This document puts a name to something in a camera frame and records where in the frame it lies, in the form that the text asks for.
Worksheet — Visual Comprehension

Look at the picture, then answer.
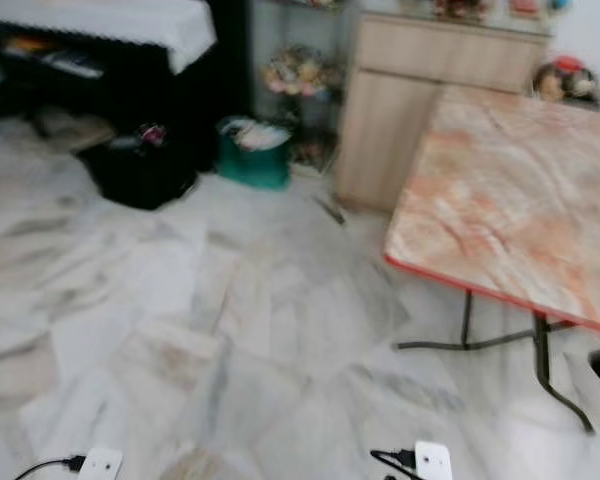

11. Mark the black floor box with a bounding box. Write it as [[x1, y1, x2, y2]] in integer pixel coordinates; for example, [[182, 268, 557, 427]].
[[85, 122, 201, 211]]

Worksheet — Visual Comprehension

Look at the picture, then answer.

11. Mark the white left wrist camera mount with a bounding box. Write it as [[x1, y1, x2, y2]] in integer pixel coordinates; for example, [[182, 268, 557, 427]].
[[77, 445, 124, 480]]

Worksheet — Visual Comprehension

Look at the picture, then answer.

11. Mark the artificial flower bouquet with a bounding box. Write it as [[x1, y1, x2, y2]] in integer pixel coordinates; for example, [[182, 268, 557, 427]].
[[260, 45, 341, 101]]

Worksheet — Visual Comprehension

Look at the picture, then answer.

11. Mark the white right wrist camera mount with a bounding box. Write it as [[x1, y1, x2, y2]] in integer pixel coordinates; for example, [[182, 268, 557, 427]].
[[412, 440, 454, 480]]

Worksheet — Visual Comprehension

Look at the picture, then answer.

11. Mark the glass display cabinet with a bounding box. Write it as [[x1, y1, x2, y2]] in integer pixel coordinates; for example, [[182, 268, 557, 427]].
[[245, 0, 361, 171]]

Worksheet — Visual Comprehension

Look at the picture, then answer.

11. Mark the marble-top folding table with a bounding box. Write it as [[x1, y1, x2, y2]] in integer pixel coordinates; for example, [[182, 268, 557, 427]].
[[383, 85, 600, 436]]

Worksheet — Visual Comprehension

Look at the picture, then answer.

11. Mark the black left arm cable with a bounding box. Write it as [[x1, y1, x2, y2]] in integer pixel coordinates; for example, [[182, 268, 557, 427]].
[[12, 455, 86, 480]]

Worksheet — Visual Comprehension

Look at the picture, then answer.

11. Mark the black upright piano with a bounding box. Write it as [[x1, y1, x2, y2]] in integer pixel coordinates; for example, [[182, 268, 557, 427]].
[[0, 0, 251, 176]]

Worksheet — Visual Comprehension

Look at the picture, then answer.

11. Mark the light wooden cabinet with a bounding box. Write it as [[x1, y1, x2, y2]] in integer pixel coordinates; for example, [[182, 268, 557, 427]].
[[333, 12, 553, 213]]

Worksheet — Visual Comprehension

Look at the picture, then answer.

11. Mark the green basket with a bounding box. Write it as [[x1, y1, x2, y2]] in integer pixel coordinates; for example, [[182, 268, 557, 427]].
[[216, 115, 296, 191]]

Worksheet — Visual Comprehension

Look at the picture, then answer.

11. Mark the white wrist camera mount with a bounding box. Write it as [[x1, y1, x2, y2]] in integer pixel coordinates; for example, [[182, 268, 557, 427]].
[[412, 440, 454, 480], [77, 445, 124, 480]]

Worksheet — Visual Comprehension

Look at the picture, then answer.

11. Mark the white lace cloth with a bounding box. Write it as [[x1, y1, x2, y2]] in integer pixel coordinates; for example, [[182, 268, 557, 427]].
[[0, 0, 219, 76]]

